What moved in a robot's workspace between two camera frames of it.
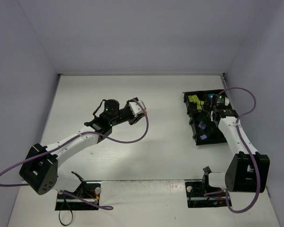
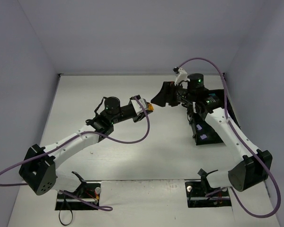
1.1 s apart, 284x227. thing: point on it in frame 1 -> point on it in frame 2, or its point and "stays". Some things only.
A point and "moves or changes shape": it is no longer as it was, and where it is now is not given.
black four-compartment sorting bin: [197, 104] stays
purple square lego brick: [203, 136] stays
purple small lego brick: [202, 125] moves or changes shape
